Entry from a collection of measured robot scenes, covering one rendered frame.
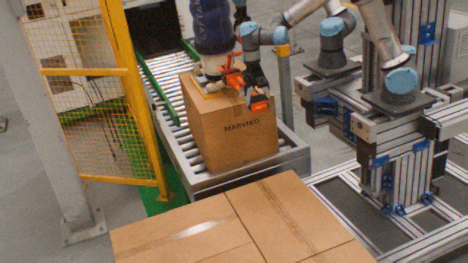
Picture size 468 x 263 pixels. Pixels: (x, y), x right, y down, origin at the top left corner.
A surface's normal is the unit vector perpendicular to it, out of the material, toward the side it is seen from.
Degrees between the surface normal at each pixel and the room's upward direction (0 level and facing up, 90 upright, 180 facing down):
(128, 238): 0
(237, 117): 90
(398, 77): 97
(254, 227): 0
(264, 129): 90
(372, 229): 0
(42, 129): 90
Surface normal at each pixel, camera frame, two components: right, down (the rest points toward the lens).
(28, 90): 0.35, 0.43
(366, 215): -0.13, -0.86
